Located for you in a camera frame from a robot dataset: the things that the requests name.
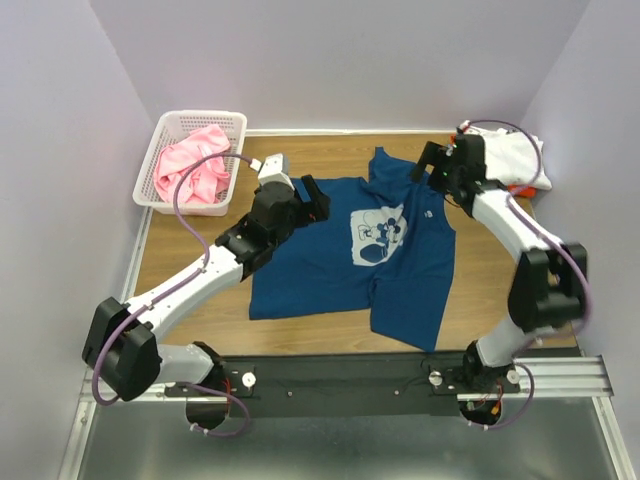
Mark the dark blue printed t-shirt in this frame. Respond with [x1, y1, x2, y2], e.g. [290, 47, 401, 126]
[248, 147, 456, 352]

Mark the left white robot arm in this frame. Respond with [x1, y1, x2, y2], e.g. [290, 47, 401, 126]
[82, 175, 330, 406]

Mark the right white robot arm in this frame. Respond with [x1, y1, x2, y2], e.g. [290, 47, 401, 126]
[411, 133, 592, 392]

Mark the white folded t-shirt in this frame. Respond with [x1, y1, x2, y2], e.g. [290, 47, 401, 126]
[479, 127, 552, 191]

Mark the orange folded t-shirt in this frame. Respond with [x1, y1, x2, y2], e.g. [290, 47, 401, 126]
[449, 133, 543, 197]

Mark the pink t-shirt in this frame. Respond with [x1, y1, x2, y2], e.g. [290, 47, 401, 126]
[153, 124, 232, 205]

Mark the white plastic laundry basket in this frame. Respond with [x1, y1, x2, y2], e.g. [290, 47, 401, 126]
[132, 110, 247, 217]

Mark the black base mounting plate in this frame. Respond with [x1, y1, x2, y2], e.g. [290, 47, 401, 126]
[164, 350, 501, 419]

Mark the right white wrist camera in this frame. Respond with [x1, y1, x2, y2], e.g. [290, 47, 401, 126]
[456, 120, 483, 135]

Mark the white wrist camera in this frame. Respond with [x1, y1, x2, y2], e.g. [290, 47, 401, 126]
[456, 120, 483, 135]
[257, 153, 293, 188]

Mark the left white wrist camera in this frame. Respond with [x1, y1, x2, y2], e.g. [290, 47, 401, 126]
[257, 153, 293, 188]

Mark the left aluminium side rail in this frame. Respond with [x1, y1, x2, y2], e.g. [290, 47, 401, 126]
[117, 207, 153, 304]

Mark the aluminium frame rail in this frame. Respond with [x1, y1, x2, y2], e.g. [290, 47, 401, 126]
[81, 349, 612, 401]

